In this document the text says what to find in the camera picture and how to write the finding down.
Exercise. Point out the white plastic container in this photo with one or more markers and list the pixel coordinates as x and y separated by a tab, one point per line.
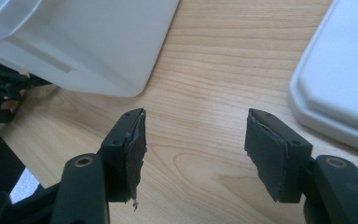
84	43

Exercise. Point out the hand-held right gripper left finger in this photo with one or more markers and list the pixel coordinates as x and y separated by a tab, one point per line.
121	149

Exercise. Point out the white plastic tray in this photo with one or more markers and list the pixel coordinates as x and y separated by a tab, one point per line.
338	81

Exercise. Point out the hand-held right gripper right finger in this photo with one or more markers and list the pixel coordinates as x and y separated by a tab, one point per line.
270	155

